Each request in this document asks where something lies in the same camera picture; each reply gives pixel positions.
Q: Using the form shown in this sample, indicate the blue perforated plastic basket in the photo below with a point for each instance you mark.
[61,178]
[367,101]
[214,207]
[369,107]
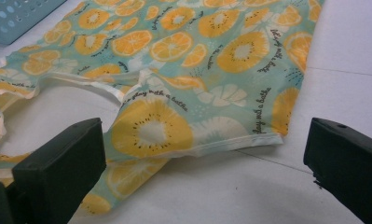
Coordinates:
[16,18]

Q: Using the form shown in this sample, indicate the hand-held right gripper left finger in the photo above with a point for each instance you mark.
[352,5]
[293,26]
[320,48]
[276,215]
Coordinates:
[59,168]

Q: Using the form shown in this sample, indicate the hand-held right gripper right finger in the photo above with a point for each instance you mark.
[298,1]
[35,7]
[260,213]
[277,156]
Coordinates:
[348,161]

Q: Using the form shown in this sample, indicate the fruit print fabric bag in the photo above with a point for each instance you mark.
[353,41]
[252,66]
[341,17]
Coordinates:
[174,93]

